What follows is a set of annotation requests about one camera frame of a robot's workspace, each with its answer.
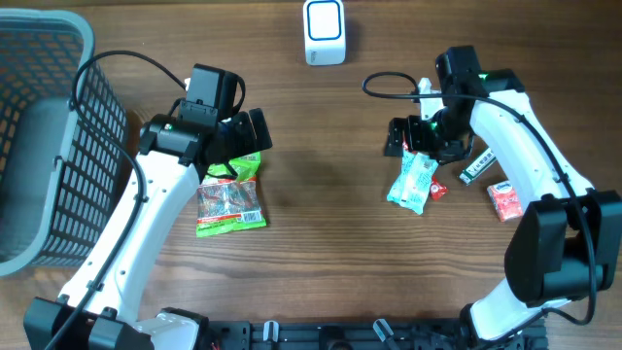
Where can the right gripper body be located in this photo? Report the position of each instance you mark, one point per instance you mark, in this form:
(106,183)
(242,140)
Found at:
(441,137)

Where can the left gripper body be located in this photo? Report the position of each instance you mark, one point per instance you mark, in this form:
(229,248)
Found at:
(241,138)

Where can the green white carton box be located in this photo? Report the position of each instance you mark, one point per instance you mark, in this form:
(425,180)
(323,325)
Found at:
(482,163)

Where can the red Nescafe stick sachet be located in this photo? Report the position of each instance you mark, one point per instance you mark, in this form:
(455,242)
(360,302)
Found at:
(437,190)

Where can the mint green pack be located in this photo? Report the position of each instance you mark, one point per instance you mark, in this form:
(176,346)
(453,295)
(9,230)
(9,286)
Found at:
(412,187)

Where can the green snack bag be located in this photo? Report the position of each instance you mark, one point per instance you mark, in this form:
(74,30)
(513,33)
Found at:
(227,198)

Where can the red tissue pack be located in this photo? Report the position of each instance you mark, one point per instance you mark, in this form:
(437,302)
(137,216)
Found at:
(505,200)

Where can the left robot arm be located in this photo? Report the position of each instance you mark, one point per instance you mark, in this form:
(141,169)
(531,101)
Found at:
(98,307)

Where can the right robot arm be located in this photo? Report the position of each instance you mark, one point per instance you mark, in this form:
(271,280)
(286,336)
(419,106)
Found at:
(566,245)

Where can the white barcode scanner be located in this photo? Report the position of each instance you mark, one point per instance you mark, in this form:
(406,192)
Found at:
(324,32)

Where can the dark grey plastic basket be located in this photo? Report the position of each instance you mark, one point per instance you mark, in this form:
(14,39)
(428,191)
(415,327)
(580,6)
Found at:
(59,179)

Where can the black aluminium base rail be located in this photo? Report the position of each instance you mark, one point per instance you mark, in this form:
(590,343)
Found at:
(434,334)

